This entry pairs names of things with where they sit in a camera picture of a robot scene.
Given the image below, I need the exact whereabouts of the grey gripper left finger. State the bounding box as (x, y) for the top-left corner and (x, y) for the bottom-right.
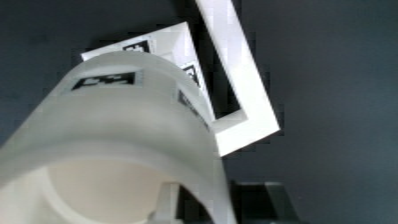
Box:
(148, 182), (182, 224)

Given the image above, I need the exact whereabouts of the white lamp shade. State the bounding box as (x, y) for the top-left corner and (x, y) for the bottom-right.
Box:
(0, 52), (237, 224)

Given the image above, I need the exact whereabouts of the white U-shaped fence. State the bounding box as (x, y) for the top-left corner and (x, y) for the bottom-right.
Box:
(196, 0), (281, 156)

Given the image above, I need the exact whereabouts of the white lamp base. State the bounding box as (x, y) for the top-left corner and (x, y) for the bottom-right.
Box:
(81, 22), (216, 118)

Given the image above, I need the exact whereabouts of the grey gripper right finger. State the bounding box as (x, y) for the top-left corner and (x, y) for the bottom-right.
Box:
(262, 182), (306, 224)

